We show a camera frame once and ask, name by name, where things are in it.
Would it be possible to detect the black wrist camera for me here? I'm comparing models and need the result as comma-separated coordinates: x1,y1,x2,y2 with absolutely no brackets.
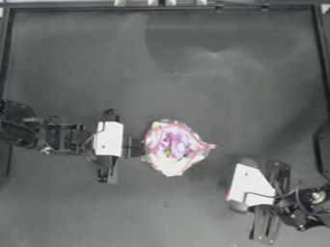
228,199,250,214

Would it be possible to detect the clear bag with pink zip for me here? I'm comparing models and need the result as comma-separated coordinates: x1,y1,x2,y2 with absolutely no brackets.
141,119,219,178

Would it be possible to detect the black table frame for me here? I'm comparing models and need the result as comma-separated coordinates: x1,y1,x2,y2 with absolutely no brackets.
0,0,330,110

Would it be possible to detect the thin black camera cable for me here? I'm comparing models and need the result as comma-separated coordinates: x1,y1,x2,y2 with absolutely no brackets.
241,184,304,204

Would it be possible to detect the purple candy packet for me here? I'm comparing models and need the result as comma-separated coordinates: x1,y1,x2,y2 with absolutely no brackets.
161,129,191,159

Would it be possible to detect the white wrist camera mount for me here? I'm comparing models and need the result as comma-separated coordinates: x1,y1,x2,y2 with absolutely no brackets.
92,121,125,157
225,163,276,208

